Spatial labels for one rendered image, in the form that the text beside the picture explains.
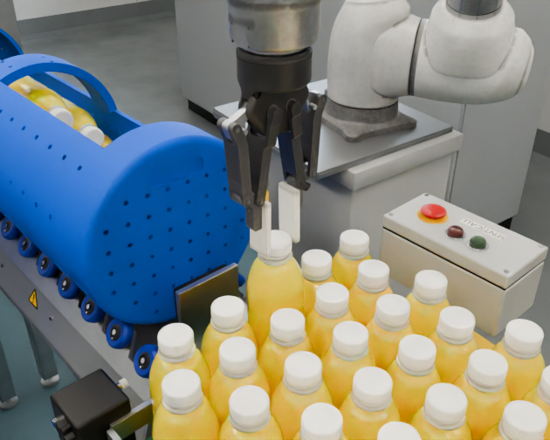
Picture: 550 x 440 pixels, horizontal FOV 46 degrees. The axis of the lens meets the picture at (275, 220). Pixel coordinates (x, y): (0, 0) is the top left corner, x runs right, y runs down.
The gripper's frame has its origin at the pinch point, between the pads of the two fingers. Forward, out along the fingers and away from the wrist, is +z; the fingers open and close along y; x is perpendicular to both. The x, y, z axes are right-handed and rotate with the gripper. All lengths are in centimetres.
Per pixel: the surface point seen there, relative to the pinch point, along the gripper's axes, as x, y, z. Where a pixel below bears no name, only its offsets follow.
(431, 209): 3.4, -26.4, 7.8
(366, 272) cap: 6.4, -9.3, 8.6
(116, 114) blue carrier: -57, -11, 8
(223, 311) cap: 0.4, 8.3, 8.6
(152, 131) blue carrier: -21.3, 2.3, -4.6
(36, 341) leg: -115, -2, 98
